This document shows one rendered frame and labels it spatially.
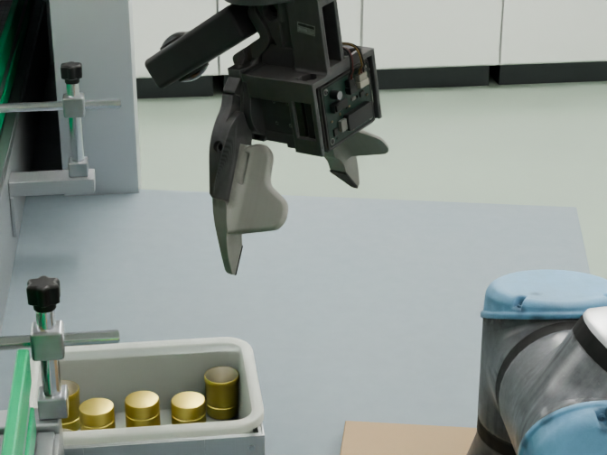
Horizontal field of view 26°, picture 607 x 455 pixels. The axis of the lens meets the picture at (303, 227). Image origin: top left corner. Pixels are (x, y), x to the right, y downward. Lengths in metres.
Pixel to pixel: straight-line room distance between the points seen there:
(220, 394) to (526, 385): 0.41
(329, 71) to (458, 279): 0.86
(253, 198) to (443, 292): 0.79
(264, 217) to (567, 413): 0.26
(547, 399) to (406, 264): 0.77
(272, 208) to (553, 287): 0.32
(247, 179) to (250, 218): 0.03
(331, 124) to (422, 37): 3.99
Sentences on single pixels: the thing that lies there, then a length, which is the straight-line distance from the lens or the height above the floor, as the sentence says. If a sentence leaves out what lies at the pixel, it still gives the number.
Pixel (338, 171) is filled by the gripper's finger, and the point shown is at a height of 1.12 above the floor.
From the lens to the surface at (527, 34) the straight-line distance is 4.96.
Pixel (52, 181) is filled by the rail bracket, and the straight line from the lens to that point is 1.74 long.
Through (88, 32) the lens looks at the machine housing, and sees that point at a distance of 1.90.
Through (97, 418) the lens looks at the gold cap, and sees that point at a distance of 1.29.
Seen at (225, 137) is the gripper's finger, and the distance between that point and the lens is 0.89.
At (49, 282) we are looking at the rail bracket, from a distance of 1.11.
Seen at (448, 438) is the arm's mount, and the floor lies 0.77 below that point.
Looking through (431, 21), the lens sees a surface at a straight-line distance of 4.86.
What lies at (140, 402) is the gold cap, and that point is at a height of 0.81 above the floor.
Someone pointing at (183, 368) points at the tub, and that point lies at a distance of 1.36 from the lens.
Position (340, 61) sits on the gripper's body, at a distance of 0.88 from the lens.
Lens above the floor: 1.48
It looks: 23 degrees down
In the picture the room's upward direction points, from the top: straight up
